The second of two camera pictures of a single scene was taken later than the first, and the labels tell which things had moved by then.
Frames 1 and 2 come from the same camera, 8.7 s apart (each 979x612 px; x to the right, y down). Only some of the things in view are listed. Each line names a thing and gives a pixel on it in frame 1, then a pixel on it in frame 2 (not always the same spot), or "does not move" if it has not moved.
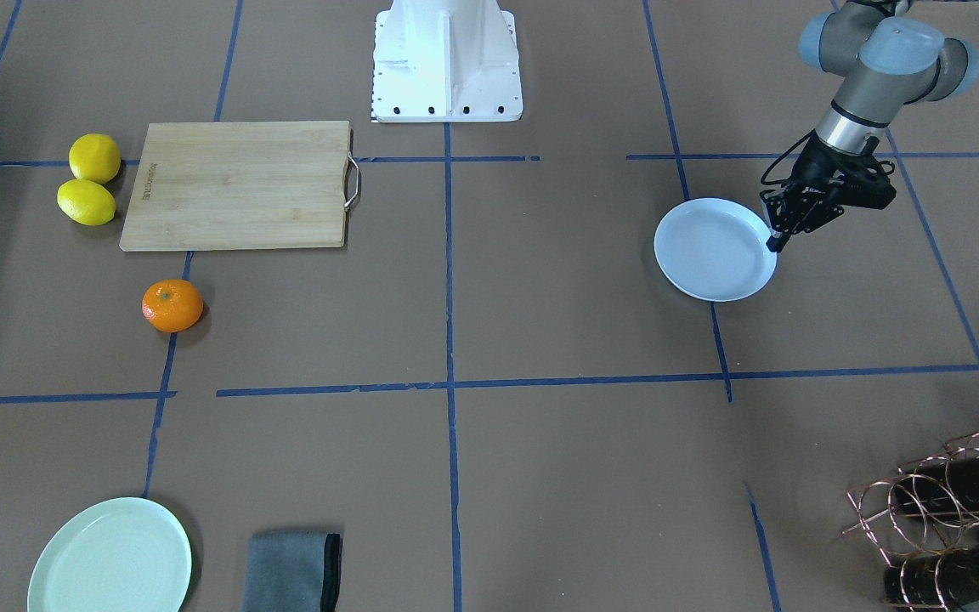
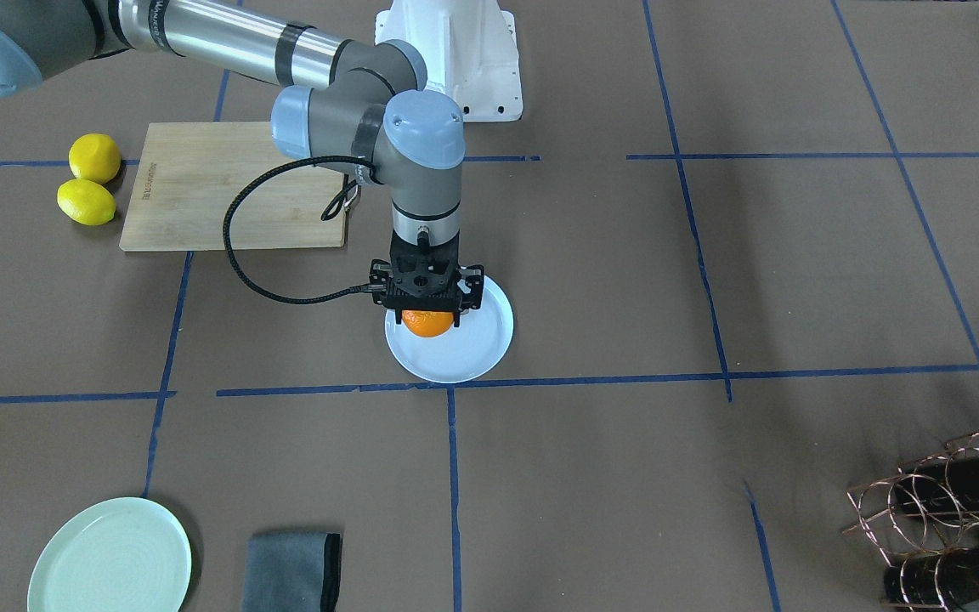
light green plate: x=131 y=555 does not move
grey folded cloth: x=294 y=571 does not move
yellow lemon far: x=95 y=157 does not move
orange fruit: x=172 y=305 to x=427 y=323
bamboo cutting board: x=242 y=185 does not move
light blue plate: x=714 y=250 to x=461 y=354
